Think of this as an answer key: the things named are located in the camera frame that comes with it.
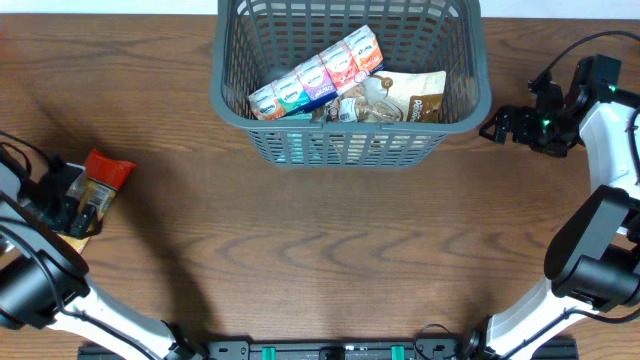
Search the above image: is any grey plastic basket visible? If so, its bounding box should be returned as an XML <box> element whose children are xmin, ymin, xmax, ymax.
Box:
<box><xmin>210</xmin><ymin>0</ymin><xmax>491</xmax><ymax>168</ymax></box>

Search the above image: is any teal snack pouch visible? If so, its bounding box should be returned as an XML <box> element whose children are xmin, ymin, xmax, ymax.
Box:
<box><xmin>269</xmin><ymin>128</ymin><xmax>323</xmax><ymax>166</ymax></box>

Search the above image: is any tissue pack multipack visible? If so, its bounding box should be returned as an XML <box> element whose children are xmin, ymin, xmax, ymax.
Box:
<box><xmin>247</xmin><ymin>25</ymin><xmax>384</xmax><ymax>120</ymax></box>

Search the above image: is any orange spaghetti packet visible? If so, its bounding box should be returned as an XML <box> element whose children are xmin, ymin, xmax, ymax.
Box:
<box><xmin>56</xmin><ymin>149</ymin><xmax>137</xmax><ymax>253</ymax></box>

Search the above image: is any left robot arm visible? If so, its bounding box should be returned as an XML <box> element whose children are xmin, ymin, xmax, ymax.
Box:
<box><xmin>1</xmin><ymin>132</ymin><xmax>208</xmax><ymax>359</ymax></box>

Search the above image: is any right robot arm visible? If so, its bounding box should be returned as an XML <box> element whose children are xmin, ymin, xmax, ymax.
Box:
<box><xmin>463</xmin><ymin>55</ymin><xmax>639</xmax><ymax>359</ymax></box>

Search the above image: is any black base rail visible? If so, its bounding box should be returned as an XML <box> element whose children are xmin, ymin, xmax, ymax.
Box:
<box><xmin>77</xmin><ymin>337</ymin><xmax>580</xmax><ymax>360</ymax></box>

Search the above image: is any mushroom pouch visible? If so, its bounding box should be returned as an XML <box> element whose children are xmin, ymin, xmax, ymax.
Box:
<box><xmin>321</xmin><ymin>71</ymin><xmax>447</xmax><ymax>124</ymax></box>

